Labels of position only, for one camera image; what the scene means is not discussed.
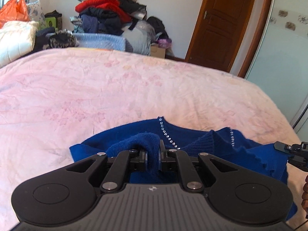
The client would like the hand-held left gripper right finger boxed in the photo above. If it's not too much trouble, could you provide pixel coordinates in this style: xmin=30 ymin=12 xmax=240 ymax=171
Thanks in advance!
xmin=159 ymin=140 xmax=237 ymax=193

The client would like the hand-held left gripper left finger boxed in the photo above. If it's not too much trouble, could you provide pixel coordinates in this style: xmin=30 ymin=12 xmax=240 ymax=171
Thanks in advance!
xmin=69 ymin=149 xmax=148 ymax=193

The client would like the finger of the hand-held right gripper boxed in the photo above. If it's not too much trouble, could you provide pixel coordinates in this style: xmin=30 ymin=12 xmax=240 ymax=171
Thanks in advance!
xmin=274 ymin=141 xmax=308 ymax=154
xmin=288 ymin=153 xmax=308 ymax=173

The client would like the blue beaded sweater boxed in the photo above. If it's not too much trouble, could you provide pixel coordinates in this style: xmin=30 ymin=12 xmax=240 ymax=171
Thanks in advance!
xmin=69 ymin=117 xmax=297 ymax=220

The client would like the person's right hand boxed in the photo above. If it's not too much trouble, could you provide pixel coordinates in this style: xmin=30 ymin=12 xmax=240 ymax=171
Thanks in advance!
xmin=302 ymin=174 xmax=308 ymax=219

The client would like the pink floral bed sheet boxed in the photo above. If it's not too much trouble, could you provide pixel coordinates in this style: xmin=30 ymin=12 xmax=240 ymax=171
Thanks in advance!
xmin=0 ymin=47 xmax=307 ymax=231

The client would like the frosted glass wardrobe door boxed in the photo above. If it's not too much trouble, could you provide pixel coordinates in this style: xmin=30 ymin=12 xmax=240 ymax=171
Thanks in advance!
xmin=245 ymin=0 xmax=308 ymax=131

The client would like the cardboard box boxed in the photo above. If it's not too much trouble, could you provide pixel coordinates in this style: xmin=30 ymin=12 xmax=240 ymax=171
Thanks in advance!
xmin=150 ymin=44 xmax=166 ymax=59

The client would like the purple bag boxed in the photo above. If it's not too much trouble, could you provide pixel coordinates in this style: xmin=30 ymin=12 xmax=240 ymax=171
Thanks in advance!
xmin=156 ymin=38 xmax=172 ymax=50

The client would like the grey plastic bag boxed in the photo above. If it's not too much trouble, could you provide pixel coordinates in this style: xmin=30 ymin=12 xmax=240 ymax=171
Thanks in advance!
xmin=121 ymin=20 xmax=156 ymax=56

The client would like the light blue knitted blanket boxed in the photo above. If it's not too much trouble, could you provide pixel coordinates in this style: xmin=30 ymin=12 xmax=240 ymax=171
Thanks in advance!
xmin=72 ymin=32 xmax=133 ymax=52

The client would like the black bag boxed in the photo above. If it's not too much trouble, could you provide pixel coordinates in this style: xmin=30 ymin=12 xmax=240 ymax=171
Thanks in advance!
xmin=147 ymin=16 xmax=169 ymax=39

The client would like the brown wooden door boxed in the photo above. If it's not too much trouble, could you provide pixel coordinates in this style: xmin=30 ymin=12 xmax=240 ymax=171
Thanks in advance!
xmin=185 ymin=0 xmax=277 ymax=78

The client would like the spotted fur garment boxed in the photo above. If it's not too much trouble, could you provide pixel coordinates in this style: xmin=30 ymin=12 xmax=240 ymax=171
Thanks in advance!
xmin=49 ymin=29 xmax=80 ymax=49

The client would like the navy padded jacket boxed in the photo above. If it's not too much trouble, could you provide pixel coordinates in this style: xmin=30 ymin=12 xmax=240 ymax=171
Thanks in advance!
xmin=80 ymin=7 xmax=121 ymax=35

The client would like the black garment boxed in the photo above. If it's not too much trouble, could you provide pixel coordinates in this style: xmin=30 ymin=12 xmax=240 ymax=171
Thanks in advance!
xmin=36 ymin=27 xmax=56 ymax=51

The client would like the red sweater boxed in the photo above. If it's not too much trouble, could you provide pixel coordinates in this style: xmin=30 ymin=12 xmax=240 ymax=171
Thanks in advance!
xmin=75 ymin=0 xmax=132 ymax=23

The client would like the green box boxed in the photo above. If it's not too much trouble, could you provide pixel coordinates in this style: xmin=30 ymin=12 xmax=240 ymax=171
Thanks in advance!
xmin=44 ymin=11 xmax=63 ymax=30

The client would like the floral pillow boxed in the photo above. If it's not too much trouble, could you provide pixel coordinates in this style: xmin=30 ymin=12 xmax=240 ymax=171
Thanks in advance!
xmin=26 ymin=0 xmax=46 ymax=23

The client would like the orange plastic bag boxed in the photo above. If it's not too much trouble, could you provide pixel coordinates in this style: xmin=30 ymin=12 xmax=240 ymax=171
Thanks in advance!
xmin=0 ymin=0 xmax=31 ymax=28

